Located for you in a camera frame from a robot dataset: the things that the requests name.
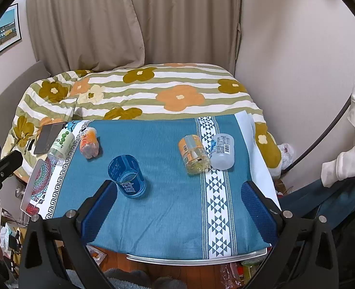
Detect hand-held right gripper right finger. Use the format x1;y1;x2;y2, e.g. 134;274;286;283
240;181;339;289

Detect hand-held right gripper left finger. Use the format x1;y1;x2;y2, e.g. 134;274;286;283
18;179;118;289

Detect blue plastic cup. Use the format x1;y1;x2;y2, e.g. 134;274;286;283
107;155;147;199

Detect mandala patterned tray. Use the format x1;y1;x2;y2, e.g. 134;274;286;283
20;158;57;215

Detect orange snack packet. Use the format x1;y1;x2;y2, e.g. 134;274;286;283
87;245;107;261

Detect grey tablet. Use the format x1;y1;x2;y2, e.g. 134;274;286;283
33;122;68;155

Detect green-dotted white bottle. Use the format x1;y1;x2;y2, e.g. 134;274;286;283
47;129;75;160

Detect white plastic bag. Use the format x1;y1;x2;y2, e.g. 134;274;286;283
268;143;295;179

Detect clear plastic packaging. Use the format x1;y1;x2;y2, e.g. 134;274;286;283
219;262;266;289

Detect orange plastic bottle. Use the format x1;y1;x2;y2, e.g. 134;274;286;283
80;127;100;159

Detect grey bed headboard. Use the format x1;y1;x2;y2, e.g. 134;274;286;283
0;60;52;119

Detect blue patterned tablecloth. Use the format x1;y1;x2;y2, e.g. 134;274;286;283
37;115;282;261

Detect translucent white bottle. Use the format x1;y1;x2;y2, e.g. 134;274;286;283
209;133;236;170

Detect blue jeans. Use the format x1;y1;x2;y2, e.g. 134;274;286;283
278;175;355;232

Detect orange label clear bottle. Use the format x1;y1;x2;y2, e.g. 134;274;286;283
178;134;211;175

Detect black hoop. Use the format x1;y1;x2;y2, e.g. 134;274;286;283
281;95;353;175

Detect floral striped blanket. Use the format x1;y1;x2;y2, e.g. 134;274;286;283
1;63;282;184

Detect beige curtain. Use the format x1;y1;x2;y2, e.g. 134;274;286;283
27;0;242;73

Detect wall poster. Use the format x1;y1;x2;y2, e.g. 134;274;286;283
0;4;22;65

